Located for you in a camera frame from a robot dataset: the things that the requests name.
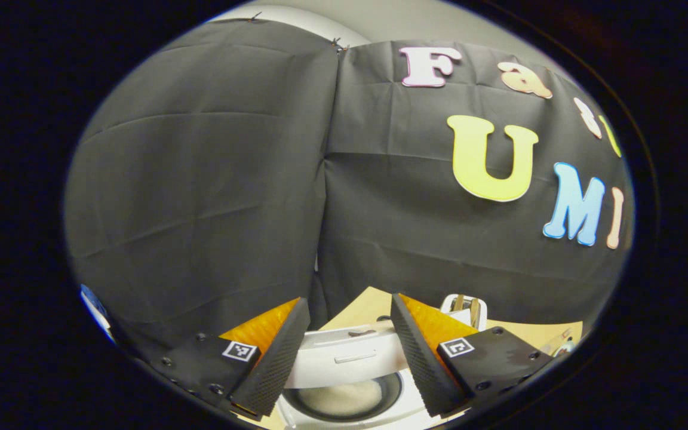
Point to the white rice cooker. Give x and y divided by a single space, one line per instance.
344 358

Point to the blue white object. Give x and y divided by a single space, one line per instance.
96 310

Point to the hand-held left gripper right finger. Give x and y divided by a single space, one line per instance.
415 352

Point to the white toaster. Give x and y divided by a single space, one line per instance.
482 310

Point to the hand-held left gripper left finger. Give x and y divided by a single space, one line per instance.
284 352

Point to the white rice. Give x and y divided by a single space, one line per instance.
344 397

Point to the black backdrop cloth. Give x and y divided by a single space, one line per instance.
200 179

